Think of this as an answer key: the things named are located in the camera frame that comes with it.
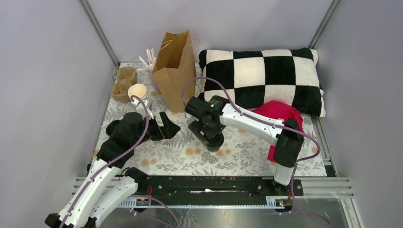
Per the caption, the brown cardboard cup carrier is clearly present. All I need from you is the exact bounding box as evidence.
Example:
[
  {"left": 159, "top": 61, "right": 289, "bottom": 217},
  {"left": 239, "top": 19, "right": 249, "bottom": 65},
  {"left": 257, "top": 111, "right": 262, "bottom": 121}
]
[{"left": 111, "top": 66, "right": 137, "bottom": 103}]

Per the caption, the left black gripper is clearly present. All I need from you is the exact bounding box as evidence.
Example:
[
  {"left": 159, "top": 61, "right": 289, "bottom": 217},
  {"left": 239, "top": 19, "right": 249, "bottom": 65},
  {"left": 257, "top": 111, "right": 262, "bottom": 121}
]
[{"left": 132, "top": 111, "right": 181, "bottom": 147}]

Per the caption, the brown paper bag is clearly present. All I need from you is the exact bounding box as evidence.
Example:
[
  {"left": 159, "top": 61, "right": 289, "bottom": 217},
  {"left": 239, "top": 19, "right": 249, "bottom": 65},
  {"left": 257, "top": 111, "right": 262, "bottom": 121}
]
[{"left": 152, "top": 30, "right": 196, "bottom": 113}]

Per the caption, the floral patterned table mat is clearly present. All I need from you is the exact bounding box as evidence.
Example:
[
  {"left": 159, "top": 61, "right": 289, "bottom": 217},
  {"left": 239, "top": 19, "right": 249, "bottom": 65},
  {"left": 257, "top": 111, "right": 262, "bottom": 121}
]
[{"left": 95, "top": 63, "right": 326, "bottom": 177}]

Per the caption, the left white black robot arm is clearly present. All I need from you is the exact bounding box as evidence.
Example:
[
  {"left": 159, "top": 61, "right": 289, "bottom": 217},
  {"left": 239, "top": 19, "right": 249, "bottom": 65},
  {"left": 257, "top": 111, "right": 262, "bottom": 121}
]
[{"left": 45, "top": 112, "right": 181, "bottom": 228}]

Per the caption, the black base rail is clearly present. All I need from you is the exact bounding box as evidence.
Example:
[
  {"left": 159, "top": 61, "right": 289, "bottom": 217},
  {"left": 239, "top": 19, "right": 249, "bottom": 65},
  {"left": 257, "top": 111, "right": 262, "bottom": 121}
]
[{"left": 136, "top": 176, "right": 304, "bottom": 206}]

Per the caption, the stack of paper cups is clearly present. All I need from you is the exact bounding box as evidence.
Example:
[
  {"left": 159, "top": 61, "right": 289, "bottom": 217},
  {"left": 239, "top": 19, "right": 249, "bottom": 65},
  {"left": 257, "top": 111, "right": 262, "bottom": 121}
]
[{"left": 128, "top": 83, "right": 149, "bottom": 107}]

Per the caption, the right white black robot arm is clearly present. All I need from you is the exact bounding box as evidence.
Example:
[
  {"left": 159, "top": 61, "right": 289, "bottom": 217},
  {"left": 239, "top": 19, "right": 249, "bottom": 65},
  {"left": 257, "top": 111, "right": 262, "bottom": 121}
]
[{"left": 184, "top": 96, "right": 304, "bottom": 196}]

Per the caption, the red cloth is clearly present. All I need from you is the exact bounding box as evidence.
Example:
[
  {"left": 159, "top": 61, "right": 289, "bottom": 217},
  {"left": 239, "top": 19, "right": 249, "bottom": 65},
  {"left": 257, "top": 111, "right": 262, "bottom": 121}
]
[{"left": 251, "top": 100, "right": 305, "bottom": 162}]

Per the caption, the black white checkered pillow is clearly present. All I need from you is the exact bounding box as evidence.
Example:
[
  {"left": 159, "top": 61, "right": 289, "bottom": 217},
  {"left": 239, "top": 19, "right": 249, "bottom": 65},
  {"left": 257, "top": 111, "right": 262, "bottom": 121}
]
[{"left": 196, "top": 48, "right": 326, "bottom": 117}]

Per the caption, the white straws bundle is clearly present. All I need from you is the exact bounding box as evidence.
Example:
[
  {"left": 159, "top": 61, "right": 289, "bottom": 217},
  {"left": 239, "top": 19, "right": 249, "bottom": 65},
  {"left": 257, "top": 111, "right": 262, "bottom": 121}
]
[{"left": 139, "top": 48, "right": 157, "bottom": 72}]

